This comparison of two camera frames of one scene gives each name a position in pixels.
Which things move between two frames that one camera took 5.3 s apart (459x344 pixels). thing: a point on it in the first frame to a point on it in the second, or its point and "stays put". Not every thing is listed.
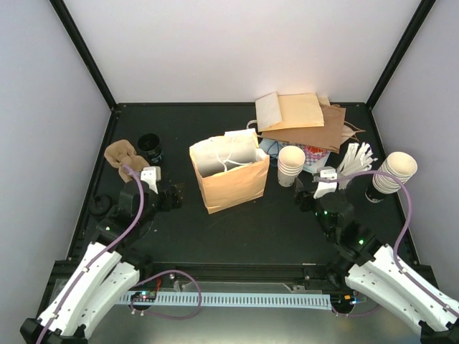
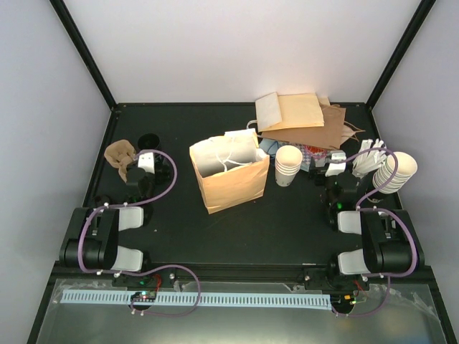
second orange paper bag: [275, 112] stays put
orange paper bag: [232, 168] stays put
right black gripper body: [304, 196] to [318, 171]
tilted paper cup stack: [399, 164] stays put
